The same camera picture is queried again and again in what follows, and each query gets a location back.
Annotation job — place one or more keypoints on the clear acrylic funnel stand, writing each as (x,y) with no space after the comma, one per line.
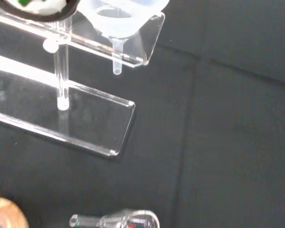
(95,118)

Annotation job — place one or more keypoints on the black bench cloth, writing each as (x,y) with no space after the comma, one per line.
(228,130)

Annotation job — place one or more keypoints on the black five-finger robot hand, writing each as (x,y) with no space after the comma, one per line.
(45,9)

